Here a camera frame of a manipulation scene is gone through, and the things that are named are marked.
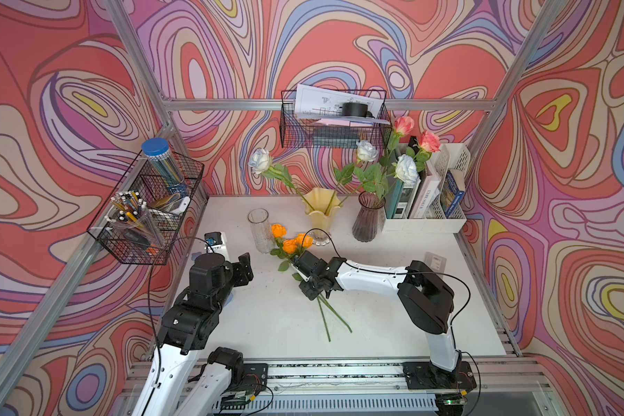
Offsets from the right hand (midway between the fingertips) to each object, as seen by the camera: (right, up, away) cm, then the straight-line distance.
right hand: (312, 290), depth 90 cm
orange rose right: (-3, +17, +9) cm, 19 cm away
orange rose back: (-14, +21, +13) cm, 28 cm away
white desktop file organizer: (+48, +31, +10) cm, 58 cm away
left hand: (-19, +15, -20) cm, 32 cm away
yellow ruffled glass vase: (+3, +31, +6) cm, 32 cm away
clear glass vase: (-18, +21, 0) cm, 28 cm away
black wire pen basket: (-40, +28, -17) cm, 52 cm away
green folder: (+29, +37, -1) cm, 47 cm away
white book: (+42, +36, +1) cm, 56 cm away
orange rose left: (-9, +11, +8) cm, 17 cm away
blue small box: (+55, +34, +12) cm, 66 cm away
